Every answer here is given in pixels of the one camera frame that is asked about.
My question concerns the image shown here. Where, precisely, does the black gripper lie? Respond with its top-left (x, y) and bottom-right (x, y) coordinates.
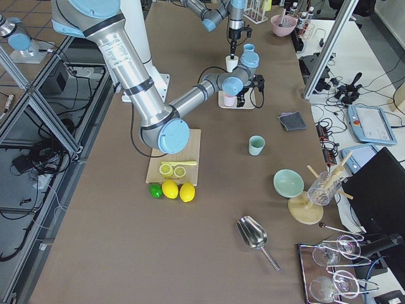
top-left (227, 19), bottom-right (252, 60)
top-left (236, 74), bottom-right (265, 108)

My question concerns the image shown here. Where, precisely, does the pink cup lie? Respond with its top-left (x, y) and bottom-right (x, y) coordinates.
top-left (223, 92), bottom-right (235, 107)

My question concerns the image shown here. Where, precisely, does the cream white cup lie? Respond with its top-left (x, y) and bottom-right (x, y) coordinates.
top-left (225, 55), bottom-right (239, 72)

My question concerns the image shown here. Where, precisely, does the mint green cup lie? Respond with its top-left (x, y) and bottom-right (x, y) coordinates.
top-left (248, 135), bottom-right (266, 156)

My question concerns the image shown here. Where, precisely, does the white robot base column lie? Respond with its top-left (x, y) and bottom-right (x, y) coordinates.
top-left (120, 0), bottom-right (170, 102)

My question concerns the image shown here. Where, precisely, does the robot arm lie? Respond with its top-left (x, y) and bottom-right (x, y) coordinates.
top-left (180, 0), bottom-right (252, 61)
top-left (51, 1), bottom-right (259, 154)

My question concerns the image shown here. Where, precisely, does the cream rabbit tray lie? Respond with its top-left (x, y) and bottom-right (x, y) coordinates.
top-left (218, 88), bottom-right (256, 110)

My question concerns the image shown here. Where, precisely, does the light blue cup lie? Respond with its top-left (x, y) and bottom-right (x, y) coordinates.
top-left (242, 43), bottom-right (255, 56)

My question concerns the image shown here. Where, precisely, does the yellow cup on rack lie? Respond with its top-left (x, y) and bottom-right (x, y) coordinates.
top-left (261, 0), bottom-right (272, 12)

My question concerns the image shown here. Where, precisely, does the metal muddler rod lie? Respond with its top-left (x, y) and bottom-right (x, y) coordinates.
top-left (278, 8), bottom-right (287, 27)

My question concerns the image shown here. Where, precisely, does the pink bowl with ice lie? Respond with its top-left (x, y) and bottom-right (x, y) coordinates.
top-left (270, 15), bottom-right (297, 37)

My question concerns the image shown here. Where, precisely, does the grey folded cloth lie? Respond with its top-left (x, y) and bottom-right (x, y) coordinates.
top-left (277, 111), bottom-right (308, 132)

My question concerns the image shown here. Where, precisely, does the yellow plastic knife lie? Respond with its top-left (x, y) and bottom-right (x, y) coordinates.
top-left (161, 161), bottom-right (197, 166)

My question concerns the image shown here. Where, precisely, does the wooden cutting board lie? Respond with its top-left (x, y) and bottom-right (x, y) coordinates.
top-left (146, 129), bottom-right (201, 186)

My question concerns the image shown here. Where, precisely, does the lemon slice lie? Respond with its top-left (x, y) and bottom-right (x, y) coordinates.
top-left (173, 166), bottom-right (187, 178)
top-left (159, 163), bottom-right (174, 177)

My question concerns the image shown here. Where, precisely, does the mint green bowl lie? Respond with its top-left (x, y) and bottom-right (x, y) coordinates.
top-left (273, 169), bottom-right (304, 198)

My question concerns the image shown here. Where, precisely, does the whole yellow lemon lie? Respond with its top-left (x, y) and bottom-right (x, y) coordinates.
top-left (161, 179), bottom-right (179, 199)
top-left (180, 182), bottom-right (196, 203)

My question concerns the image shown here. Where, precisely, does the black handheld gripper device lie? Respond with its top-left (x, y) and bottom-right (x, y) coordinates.
top-left (335, 72), bottom-right (362, 105)

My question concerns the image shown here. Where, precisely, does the clear glass cup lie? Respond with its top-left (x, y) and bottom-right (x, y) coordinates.
top-left (308, 172), bottom-right (342, 206)

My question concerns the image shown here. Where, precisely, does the wooden cup tree pole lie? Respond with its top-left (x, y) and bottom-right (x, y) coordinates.
top-left (303, 151), bottom-right (354, 210)

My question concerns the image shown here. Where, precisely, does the green lime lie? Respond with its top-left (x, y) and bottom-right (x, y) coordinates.
top-left (149, 184), bottom-right (163, 199)

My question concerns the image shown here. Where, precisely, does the round wooden stand base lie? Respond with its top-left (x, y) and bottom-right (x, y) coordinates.
top-left (288, 191), bottom-right (323, 225)

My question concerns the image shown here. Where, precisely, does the blue teach pendant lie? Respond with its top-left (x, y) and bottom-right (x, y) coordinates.
top-left (347, 104), bottom-right (397, 146)
top-left (340, 143), bottom-right (379, 174)

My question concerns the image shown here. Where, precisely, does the metal ice scoop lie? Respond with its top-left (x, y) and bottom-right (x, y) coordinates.
top-left (236, 215), bottom-right (280, 272)

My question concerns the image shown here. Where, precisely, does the black monitor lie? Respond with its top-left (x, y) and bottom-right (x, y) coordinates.
top-left (343, 148), bottom-right (404, 236)

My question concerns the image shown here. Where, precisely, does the wine glass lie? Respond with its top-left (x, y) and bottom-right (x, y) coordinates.
top-left (309, 270), bottom-right (359, 303)
top-left (312, 234), bottom-right (361, 267)

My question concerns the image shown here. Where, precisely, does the white wire cup rack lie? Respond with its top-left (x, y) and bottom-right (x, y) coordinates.
top-left (244, 0), bottom-right (268, 24)

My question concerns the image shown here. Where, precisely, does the aluminium frame post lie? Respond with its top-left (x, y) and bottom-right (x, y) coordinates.
top-left (302, 0), bottom-right (358, 101)

